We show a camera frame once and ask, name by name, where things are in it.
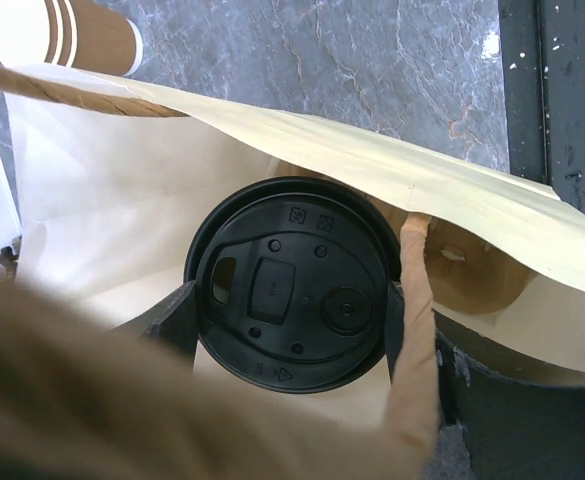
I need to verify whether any brown paper bag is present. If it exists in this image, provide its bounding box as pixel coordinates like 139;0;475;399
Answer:
0;54;585;480

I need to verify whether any black plastic cup lid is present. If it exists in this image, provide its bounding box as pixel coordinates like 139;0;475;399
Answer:
184;176;404;394

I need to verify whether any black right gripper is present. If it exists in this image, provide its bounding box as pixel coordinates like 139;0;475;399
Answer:
0;236;22;273

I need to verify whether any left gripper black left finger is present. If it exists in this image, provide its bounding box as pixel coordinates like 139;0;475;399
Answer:
114;280;197;373

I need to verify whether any stack of paper cups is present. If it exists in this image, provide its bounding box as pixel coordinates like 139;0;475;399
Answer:
0;0;143;76

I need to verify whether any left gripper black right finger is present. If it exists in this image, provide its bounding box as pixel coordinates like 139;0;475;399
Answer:
384;279;585;480

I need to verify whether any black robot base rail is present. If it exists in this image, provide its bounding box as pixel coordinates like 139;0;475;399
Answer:
499;0;585;214

